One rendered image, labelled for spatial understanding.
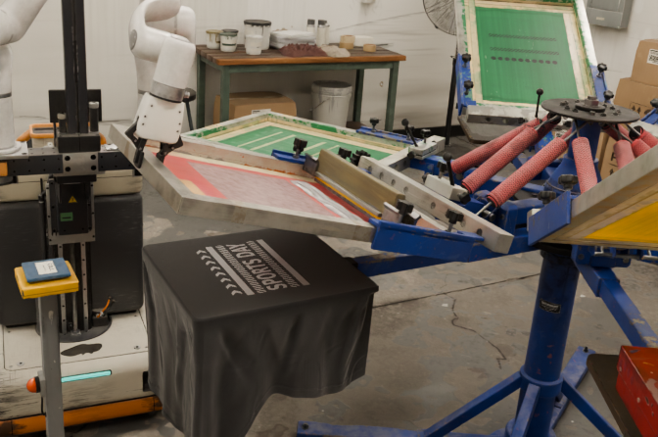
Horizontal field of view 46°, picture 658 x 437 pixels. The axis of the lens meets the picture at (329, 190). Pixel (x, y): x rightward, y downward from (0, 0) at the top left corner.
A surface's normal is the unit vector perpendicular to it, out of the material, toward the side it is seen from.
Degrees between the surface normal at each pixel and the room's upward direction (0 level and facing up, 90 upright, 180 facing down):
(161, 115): 91
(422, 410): 0
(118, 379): 90
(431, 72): 90
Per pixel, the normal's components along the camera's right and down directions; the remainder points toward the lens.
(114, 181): 0.38, 0.33
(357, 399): 0.07, -0.94
